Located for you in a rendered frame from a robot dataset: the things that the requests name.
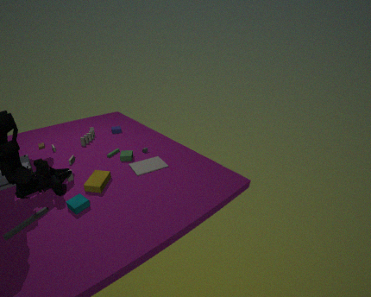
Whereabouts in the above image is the blue rectangular block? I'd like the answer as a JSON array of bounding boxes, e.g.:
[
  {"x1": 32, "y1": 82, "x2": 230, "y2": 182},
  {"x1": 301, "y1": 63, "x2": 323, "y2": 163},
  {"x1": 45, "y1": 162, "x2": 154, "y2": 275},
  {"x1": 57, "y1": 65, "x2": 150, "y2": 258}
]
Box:
[{"x1": 111, "y1": 126, "x2": 122, "y2": 134}]

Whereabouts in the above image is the teal rectangular block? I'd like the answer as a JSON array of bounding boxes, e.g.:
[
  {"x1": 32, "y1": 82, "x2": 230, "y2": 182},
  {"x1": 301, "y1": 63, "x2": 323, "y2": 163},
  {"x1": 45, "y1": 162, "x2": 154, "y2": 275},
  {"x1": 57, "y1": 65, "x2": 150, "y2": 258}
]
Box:
[{"x1": 66, "y1": 194, "x2": 90, "y2": 215}]

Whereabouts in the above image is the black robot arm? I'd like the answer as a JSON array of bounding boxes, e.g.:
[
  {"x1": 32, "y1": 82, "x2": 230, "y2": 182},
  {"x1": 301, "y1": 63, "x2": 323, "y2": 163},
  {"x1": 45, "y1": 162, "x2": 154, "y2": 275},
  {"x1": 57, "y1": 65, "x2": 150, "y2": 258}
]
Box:
[{"x1": 0, "y1": 111, "x2": 49, "y2": 199}]

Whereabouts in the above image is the yellow rectangular block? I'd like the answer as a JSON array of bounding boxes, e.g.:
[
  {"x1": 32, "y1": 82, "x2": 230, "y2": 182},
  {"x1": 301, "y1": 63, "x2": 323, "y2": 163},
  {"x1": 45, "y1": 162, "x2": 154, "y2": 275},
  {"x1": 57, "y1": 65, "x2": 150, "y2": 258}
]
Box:
[{"x1": 84, "y1": 170, "x2": 111, "y2": 193}]

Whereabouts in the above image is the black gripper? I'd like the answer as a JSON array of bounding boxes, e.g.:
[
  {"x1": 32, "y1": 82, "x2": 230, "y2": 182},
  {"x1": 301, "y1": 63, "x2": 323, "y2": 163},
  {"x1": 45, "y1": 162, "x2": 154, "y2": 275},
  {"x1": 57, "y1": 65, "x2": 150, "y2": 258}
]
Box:
[{"x1": 32, "y1": 167, "x2": 71, "y2": 195}]

